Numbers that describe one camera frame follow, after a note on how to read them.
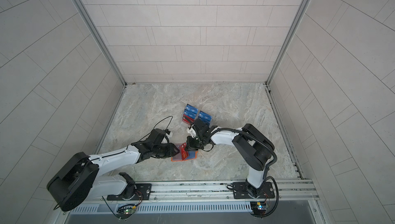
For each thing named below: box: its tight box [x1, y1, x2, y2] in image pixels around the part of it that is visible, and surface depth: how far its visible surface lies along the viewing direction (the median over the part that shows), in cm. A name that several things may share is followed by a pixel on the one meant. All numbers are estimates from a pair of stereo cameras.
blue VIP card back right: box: [198, 110, 213, 122], surface depth 90 cm
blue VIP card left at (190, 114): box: [183, 109, 197, 120], surface depth 93 cm
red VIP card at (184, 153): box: [180, 142, 189, 161], surface depth 83 cm
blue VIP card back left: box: [185, 103, 199, 115], surface depth 93 cm
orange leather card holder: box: [170, 142, 199, 162], surface depth 82 cm
